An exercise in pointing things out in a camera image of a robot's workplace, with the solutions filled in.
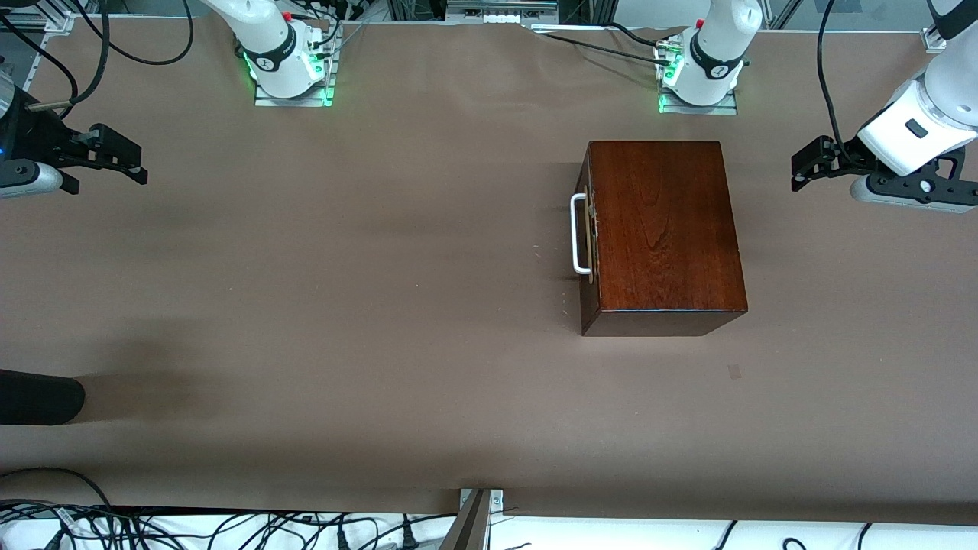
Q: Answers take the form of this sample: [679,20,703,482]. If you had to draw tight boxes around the white drawer handle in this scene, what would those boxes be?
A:
[571,193,594,276]

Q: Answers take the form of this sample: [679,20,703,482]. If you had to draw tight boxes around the dark brown wooden cabinet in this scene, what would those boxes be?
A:
[578,140,749,338]

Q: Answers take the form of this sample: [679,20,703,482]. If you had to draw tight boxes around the brown paper table cover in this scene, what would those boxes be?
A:
[0,15,978,528]

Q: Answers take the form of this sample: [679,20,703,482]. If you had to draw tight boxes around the black padded cylinder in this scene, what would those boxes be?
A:
[0,369,86,426]

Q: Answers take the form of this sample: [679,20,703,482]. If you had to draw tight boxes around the silver power strip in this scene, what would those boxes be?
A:
[445,0,560,26]

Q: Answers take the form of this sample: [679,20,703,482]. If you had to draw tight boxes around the aluminium frame rail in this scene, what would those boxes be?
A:
[15,31,49,97]

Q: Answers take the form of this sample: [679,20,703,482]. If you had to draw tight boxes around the thick black cable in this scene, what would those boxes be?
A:
[57,0,112,119]

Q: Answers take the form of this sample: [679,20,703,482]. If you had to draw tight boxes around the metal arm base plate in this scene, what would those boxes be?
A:
[658,88,740,116]
[254,75,336,108]

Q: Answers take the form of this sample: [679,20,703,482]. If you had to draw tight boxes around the tangled black cables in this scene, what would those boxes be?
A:
[0,500,459,550]

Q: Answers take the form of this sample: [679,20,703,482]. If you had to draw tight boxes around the silver corner bracket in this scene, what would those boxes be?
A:
[458,487,505,522]

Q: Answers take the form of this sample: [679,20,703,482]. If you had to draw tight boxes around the grey metal post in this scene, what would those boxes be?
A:
[437,489,492,550]

